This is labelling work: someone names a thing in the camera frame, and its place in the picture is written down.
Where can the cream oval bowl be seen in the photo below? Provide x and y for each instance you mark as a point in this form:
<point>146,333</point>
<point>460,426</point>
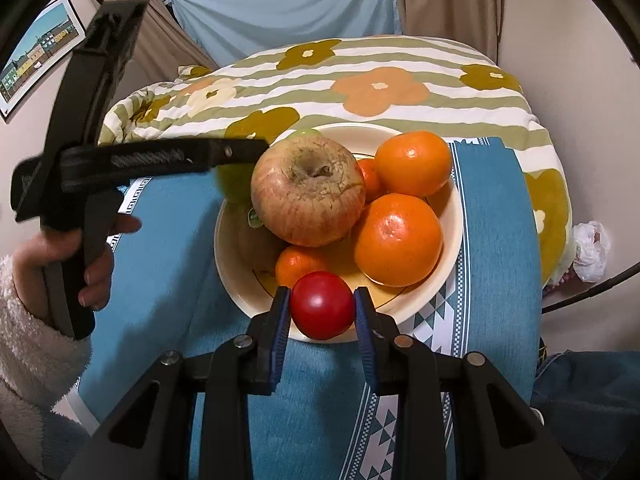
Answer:
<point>235,280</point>

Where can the small green fruit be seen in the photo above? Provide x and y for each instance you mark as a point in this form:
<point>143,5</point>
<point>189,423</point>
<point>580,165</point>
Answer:
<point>235,185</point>

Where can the person's left forearm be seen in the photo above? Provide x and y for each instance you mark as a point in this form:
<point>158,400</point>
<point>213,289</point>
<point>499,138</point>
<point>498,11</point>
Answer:
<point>30,360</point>

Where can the brown kiwi with sticker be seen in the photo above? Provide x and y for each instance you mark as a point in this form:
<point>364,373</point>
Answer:
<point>255,252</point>

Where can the floral striped blanket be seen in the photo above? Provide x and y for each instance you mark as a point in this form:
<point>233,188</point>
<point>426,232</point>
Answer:
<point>400,60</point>

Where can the small mandarin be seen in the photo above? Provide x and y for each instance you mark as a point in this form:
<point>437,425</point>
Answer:
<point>296,265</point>
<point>371,180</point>

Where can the large red-yellow apple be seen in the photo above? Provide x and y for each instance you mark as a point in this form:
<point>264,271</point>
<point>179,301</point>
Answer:
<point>305,200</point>

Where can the white plastic bag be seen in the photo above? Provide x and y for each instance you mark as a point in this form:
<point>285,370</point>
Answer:
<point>591,252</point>

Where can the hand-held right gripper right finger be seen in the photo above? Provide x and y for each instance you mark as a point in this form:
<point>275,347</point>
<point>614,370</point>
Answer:
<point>365,340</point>

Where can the large orange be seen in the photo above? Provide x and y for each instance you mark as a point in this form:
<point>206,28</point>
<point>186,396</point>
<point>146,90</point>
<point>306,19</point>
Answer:
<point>400,240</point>

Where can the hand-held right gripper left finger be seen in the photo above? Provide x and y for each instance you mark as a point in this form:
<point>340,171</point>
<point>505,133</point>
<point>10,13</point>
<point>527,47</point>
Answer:
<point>280,340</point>

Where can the light blue hanging cloth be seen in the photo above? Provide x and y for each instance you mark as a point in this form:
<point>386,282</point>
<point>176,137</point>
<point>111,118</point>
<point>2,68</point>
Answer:
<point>300,10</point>

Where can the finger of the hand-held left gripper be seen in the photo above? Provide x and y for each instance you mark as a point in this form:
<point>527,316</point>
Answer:
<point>165,157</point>
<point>97,75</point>

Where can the blue patterned tablecloth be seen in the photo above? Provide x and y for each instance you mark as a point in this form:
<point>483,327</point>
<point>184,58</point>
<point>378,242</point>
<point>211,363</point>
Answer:
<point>165,270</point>

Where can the person's left hand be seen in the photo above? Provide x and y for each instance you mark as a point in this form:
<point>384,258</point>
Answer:
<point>35,265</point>

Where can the medium orange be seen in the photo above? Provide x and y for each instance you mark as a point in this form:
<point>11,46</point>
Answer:
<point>415,162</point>

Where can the framed wall poster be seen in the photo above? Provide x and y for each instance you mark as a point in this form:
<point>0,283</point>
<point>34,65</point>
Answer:
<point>35,55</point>

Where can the red tomato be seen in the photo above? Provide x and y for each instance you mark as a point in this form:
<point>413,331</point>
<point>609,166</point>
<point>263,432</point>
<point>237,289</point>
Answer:
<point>322,305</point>

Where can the dark blue cloth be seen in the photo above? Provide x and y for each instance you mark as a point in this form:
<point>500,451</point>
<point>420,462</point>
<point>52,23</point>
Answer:
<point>585,400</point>

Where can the beige curtain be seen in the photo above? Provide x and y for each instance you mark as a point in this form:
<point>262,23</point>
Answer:
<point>445,0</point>
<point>145,35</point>

